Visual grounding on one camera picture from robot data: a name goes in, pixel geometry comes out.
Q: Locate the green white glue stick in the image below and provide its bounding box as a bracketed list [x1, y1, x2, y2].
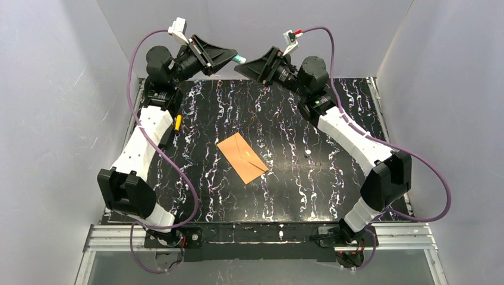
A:
[232, 55, 246, 64]

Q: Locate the orange brown envelope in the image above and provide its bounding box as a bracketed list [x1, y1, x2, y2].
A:
[217, 133, 269, 184]

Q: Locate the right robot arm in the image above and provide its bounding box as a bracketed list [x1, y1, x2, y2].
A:
[234, 47, 412, 242]

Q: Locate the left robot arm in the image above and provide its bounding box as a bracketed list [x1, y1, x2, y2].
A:
[97, 34, 238, 233]

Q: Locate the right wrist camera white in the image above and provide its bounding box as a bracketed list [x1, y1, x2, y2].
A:
[282, 30, 303, 56]

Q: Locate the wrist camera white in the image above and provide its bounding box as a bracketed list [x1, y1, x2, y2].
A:
[282, 30, 303, 56]
[168, 17, 189, 46]

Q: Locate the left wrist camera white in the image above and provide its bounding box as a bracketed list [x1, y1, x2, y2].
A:
[168, 17, 189, 46]

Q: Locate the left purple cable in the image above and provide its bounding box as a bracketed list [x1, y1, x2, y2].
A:
[125, 28, 200, 274]

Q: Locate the purple cable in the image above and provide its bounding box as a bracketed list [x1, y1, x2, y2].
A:
[125, 28, 200, 274]
[301, 26, 452, 272]

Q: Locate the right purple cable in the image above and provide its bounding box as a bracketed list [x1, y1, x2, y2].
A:
[301, 26, 452, 272]

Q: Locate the aluminium rail frame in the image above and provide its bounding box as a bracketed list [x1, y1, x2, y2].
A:
[75, 223, 447, 284]

